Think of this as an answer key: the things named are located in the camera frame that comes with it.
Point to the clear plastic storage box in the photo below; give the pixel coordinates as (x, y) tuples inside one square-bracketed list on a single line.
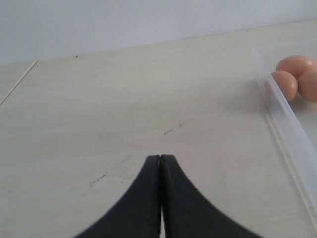
[(294, 122)]

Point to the brown egg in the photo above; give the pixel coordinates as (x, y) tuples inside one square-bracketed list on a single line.
[(286, 83), (296, 64), (307, 85)]

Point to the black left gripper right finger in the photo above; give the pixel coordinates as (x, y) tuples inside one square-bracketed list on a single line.
[(187, 213)]

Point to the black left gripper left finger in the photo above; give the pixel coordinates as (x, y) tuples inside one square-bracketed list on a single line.
[(137, 214)]

